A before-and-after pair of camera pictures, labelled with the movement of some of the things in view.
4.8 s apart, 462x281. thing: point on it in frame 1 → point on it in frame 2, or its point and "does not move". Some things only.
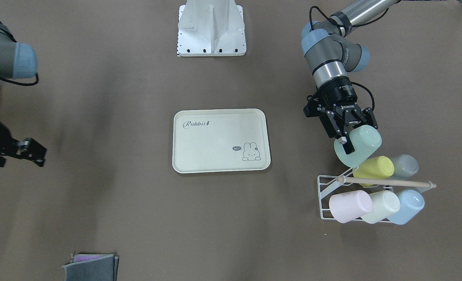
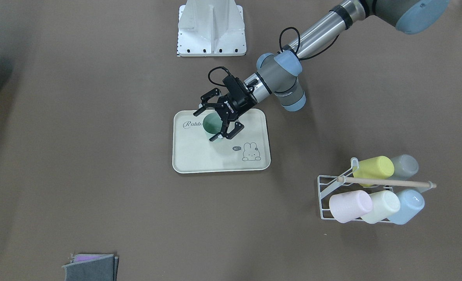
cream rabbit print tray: x=218 y=140 does not move
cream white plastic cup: x=385 y=204 does not move
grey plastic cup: x=405 y=166 does not move
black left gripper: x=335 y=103 → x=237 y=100
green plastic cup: x=366 y=141 → x=212 y=123
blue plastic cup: x=411 y=203 does not move
